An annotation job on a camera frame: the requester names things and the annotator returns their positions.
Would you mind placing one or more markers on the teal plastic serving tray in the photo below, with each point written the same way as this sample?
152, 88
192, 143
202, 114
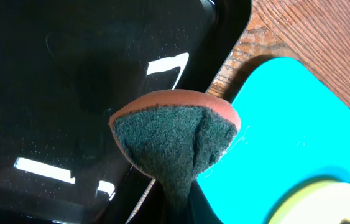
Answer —
293, 131

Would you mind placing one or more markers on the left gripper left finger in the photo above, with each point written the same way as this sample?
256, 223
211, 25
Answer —
156, 208

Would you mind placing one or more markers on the green rimmed plate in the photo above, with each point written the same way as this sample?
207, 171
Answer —
326, 202

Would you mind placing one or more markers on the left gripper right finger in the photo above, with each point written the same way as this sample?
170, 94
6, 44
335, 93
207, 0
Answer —
198, 208

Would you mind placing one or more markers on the black rectangular tray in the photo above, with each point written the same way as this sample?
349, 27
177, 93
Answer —
66, 67

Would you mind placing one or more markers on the red and green sponge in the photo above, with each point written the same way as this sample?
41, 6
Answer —
173, 136

